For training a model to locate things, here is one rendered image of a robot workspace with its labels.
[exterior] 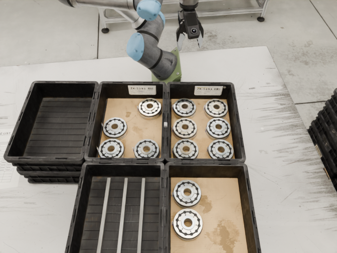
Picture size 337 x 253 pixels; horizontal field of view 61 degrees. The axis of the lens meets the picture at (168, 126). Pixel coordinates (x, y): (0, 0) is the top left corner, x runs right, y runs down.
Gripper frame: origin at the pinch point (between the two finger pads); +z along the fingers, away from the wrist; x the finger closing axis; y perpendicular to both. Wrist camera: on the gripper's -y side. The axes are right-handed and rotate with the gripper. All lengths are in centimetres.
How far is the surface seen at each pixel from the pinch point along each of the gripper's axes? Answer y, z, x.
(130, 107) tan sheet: -9.1, 20.8, 29.8
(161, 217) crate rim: -64, 15, 23
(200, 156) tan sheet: -39.3, 23.7, 3.8
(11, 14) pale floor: 214, 87, 153
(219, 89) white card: -11.3, 15.8, -11.2
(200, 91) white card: -9.7, 16.8, -2.8
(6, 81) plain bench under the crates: 32, 28, 97
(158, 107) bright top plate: -13.4, 18.8, 17.1
